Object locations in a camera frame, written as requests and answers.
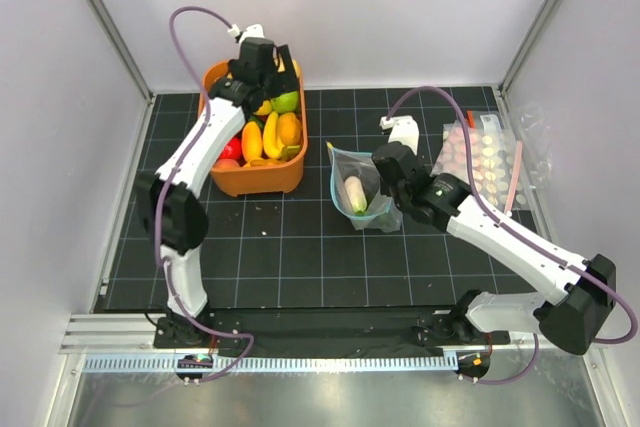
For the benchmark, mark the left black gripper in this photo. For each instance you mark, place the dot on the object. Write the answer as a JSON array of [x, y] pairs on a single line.
[[284, 81]]

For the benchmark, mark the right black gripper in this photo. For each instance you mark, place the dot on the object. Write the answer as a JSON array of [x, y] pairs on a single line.
[[384, 187]]

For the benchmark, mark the clear blue zip bag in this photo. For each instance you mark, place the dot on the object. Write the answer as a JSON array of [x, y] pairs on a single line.
[[381, 213]]

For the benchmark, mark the white radish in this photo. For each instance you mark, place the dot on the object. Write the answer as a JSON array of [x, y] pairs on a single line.
[[356, 195]]

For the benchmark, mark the orange plastic bin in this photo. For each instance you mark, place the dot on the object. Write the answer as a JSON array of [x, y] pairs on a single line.
[[265, 175]]

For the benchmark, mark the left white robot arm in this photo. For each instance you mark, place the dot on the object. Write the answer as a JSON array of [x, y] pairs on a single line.
[[168, 199]]

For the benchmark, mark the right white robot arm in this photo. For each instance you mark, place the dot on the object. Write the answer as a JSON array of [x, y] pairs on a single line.
[[571, 296]]

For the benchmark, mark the bag of pink sliced food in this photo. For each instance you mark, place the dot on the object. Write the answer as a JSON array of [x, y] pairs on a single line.
[[493, 150]]

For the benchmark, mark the green apple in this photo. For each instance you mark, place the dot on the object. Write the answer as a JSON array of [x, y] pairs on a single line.
[[286, 103]]

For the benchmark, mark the yellow lemon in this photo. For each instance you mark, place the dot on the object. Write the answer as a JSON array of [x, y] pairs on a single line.
[[265, 109]]

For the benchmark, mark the orange bell pepper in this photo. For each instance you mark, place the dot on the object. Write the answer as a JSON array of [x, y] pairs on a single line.
[[288, 129]]

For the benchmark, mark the yellow banana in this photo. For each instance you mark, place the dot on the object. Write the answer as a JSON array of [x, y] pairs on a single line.
[[271, 144]]

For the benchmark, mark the yellow mango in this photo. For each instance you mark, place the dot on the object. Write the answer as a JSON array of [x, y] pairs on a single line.
[[251, 142]]

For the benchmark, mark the red tomato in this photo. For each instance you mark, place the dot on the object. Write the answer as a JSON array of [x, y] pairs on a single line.
[[232, 150]]

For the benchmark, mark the black grid mat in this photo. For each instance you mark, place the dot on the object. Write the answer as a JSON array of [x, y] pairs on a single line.
[[295, 249]]

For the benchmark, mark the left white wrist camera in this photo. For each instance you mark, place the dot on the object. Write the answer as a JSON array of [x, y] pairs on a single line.
[[251, 31]]

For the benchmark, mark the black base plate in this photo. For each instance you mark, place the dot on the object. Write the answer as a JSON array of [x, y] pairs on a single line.
[[325, 332]]

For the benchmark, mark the slotted cable duct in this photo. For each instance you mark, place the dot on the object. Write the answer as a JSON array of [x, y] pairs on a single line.
[[183, 363]]

